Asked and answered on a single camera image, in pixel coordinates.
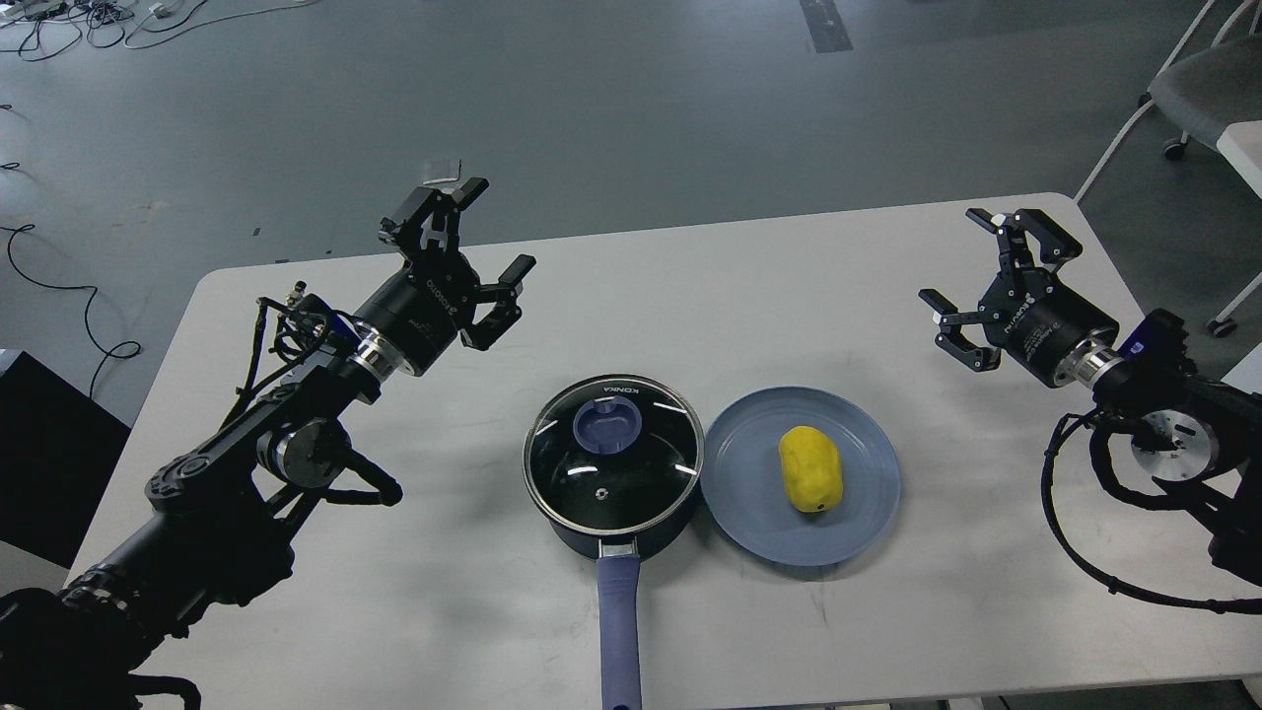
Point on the glass pot lid blue knob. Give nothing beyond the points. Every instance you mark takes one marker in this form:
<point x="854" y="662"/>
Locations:
<point x="613" y="455"/>

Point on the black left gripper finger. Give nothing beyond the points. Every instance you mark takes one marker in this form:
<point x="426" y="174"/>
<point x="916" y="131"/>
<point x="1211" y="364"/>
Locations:
<point x="490" y="310"/>
<point x="428" y="222"/>

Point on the grey office chair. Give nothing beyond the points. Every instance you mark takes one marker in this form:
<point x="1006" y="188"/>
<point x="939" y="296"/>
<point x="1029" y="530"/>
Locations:
<point x="1212" y="96"/>

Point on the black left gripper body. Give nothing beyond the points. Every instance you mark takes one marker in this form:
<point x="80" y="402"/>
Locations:
<point x="427" y="305"/>

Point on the dark floor tape strip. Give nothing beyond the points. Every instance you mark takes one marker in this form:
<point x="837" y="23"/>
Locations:
<point x="825" y="26"/>

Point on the clear floor tape piece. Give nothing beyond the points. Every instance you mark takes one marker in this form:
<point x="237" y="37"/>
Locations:
<point x="441" y="173"/>

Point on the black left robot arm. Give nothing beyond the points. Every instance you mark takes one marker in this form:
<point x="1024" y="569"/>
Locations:
<point x="225" y="514"/>

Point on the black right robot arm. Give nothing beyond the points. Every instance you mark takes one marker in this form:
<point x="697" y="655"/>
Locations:
<point x="1163" y="438"/>

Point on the dark blue saucepan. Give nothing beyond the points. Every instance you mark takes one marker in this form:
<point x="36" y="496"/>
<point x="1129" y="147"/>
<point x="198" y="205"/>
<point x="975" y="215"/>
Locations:
<point x="618" y="560"/>

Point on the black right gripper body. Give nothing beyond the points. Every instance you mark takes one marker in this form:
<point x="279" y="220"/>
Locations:
<point x="1040" y="322"/>

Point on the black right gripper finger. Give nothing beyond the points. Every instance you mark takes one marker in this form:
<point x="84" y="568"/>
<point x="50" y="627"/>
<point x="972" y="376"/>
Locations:
<point x="1030" y="244"/>
<point x="951" y="322"/>

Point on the blue round plate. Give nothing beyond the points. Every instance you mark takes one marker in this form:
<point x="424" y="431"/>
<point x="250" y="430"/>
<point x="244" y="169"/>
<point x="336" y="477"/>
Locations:
<point x="744" y="488"/>

